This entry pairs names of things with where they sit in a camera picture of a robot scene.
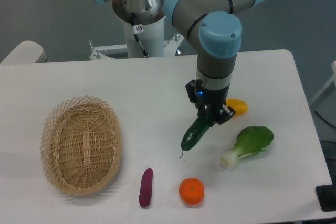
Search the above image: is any white chair back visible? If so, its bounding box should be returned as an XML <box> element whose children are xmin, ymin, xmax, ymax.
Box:
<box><xmin>1</xmin><ymin>40</ymin><xmax>49</xmax><ymax>66</ymax></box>

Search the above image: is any orange tangerine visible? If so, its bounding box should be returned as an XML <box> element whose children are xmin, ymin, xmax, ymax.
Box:
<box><xmin>179</xmin><ymin>178</ymin><xmax>205</xmax><ymax>205</ymax></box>

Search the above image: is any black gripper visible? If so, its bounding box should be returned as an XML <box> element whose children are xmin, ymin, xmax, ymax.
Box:
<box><xmin>185</xmin><ymin>79</ymin><xmax>236</xmax><ymax>127</ymax></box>

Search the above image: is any green cucumber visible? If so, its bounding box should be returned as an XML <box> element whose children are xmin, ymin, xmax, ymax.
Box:
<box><xmin>180</xmin><ymin>116</ymin><xmax>212</xmax><ymax>158</ymax></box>

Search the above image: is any purple sweet potato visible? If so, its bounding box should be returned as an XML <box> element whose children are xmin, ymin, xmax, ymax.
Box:
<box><xmin>139</xmin><ymin>168</ymin><xmax>153</xmax><ymax>208</ymax></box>

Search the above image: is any black device at edge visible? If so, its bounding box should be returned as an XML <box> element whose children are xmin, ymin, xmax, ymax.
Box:
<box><xmin>316</xmin><ymin>185</ymin><xmax>335</xmax><ymax>212</ymax></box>

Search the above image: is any woven wicker basket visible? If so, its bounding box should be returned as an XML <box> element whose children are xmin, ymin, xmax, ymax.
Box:
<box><xmin>40</xmin><ymin>96</ymin><xmax>122</xmax><ymax>196</ymax></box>

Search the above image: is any white metal base frame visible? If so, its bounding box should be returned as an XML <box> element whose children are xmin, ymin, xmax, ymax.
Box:
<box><xmin>89</xmin><ymin>33</ymin><xmax>186</xmax><ymax>61</ymax></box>

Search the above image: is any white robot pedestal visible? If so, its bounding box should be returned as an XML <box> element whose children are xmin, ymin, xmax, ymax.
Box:
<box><xmin>112</xmin><ymin>0</ymin><xmax>167</xmax><ymax>58</ymax></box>

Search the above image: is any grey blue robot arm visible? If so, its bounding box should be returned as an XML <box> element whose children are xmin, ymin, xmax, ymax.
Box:
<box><xmin>95</xmin><ymin>0</ymin><xmax>264</xmax><ymax>124</ymax></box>

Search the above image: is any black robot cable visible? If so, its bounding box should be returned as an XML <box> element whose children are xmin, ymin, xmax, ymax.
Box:
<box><xmin>131</xmin><ymin>11</ymin><xmax>150</xmax><ymax>58</ymax></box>

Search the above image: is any green bok choy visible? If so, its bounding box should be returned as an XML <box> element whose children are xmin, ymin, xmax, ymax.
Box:
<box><xmin>220</xmin><ymin>126</ymin><xmax>274</xmax><ymax>170</ymax></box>

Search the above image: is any yellow bell pepper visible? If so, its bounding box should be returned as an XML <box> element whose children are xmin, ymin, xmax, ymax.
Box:
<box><xmin>226</xmin><ymin>98</ymin><xmax>249</xmax><ymax>116</ymax></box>

